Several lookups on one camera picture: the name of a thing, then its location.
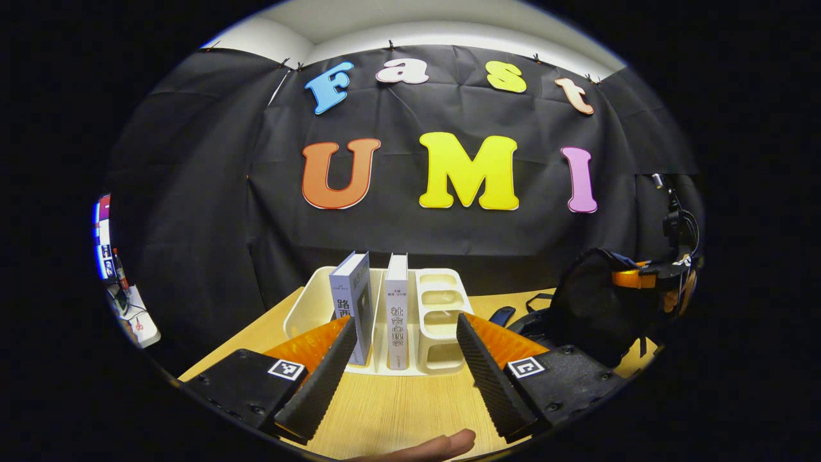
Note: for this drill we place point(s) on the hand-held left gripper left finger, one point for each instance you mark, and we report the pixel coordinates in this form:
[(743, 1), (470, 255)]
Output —
[(324, 385)]

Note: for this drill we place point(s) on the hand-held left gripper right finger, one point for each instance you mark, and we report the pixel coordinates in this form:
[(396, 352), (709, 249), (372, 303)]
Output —
[(490, 385)]

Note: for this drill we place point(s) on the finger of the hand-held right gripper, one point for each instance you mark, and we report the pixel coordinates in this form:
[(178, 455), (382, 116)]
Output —
[(670, 269)]

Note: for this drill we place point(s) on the white plastic bookshelf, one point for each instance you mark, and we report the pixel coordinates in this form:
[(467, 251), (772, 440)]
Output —
[(442, 321)]

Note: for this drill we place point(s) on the grey-blue cover book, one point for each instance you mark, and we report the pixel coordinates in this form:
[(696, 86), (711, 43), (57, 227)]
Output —
[(349, 301)]

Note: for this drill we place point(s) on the blue schoolbag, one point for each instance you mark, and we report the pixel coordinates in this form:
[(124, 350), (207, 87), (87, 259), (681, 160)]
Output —
[(590, 308)]

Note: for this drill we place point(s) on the white spine book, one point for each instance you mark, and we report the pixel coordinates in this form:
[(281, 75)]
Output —
[(396, 314)]

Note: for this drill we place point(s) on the white side desk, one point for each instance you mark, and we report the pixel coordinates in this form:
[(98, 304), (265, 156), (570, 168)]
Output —
[(138, 324)]

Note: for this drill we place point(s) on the computer monitor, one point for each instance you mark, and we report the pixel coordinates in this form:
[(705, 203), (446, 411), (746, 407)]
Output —
[(102, 237)]

